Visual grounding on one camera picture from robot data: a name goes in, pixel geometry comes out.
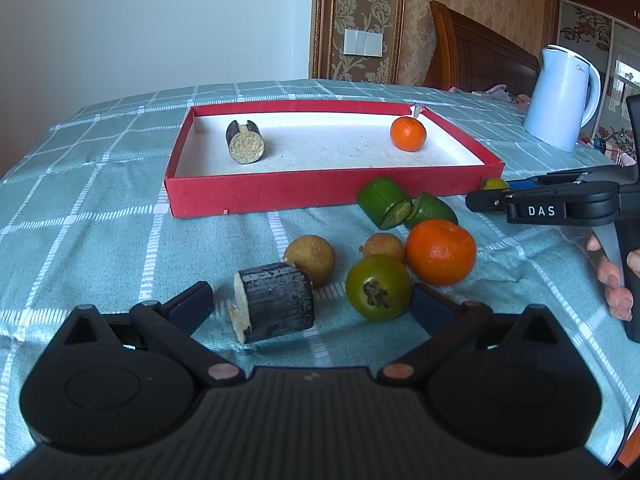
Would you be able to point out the white wall light switch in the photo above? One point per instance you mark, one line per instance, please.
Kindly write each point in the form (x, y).
(363, 42)

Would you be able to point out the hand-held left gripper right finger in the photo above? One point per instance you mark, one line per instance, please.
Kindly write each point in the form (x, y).
(430, 307)

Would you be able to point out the large orange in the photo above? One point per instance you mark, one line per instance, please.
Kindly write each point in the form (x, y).
(440, 252)

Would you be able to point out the red cardboard box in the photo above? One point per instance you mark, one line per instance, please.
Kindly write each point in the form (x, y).
(325, 150)

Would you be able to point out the floral print wardrobe door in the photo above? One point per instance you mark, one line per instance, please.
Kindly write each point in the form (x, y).
(585, 30)

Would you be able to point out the green cucumber piece cylindrical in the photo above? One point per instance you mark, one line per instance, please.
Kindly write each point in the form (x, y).
(377, 197)

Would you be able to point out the small brown round fruit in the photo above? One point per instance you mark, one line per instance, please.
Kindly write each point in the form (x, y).
(382, 246)

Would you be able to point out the teal checked tablecloth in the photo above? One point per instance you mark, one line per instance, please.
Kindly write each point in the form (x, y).
(100, 185)

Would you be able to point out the green tomato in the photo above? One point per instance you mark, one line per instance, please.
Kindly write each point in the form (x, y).
(378, 287)

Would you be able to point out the small orange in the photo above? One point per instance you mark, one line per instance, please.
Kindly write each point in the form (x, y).
(408, 133)

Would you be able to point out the light blue electric kettle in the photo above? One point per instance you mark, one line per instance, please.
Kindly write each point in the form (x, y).
(557, 95)

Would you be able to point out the floral printed cloth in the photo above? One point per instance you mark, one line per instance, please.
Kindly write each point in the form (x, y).
(617, 142)

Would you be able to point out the small green round fruit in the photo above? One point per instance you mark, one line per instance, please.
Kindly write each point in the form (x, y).
(495, 183)

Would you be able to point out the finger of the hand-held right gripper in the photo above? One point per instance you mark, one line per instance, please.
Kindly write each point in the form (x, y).
(522, 185)
(482, 201)

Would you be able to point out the large brown round fruit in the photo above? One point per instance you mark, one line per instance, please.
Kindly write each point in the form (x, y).
(309, 260)

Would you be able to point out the green cucumber piece tapered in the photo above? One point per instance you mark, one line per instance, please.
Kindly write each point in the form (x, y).
(432, 207)

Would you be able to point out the brown wooden headboard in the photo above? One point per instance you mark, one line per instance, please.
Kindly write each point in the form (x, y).
(475, 55)

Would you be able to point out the person's right hand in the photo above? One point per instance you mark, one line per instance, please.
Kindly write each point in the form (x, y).
(611, 275)

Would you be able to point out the pink grey clothing pile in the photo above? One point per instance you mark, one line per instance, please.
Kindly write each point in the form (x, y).
(492, 92)

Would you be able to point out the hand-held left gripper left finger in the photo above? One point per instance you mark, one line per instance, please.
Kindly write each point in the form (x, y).
(192, 307)

